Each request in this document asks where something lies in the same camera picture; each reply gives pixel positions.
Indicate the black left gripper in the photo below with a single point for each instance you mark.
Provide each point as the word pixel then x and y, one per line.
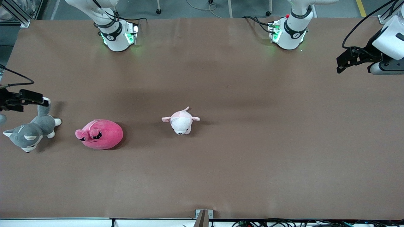
pixel 371 50

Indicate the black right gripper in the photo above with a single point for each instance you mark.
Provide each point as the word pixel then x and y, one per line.
pixel 6 98

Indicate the round bright pink plush toy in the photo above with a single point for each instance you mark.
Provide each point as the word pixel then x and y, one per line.
pixel 104 135

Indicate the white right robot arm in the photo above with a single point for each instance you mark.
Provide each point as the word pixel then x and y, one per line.
pixel 113 34

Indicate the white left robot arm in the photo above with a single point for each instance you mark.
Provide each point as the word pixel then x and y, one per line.
pixel 292 34

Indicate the grey husky plush toy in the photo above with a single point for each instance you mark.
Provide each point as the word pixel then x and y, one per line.
pixel 31 132

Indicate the pale pink pig plush toy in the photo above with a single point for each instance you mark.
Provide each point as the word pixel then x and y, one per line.
pixel 180 123

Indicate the yellow floor tape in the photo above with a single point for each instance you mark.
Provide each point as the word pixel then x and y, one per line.
pixel 361 8

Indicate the brown table cover sheet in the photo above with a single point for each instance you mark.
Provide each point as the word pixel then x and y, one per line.
pixel 252 157

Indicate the aluminium frame post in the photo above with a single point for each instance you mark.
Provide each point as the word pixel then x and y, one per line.
pixel 383 19
pixel 19 15

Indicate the white table edge rail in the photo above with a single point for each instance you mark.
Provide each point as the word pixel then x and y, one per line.
pixel 63 223

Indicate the metal table edge bracket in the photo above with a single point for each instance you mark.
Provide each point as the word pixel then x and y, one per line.
pixel 204 216

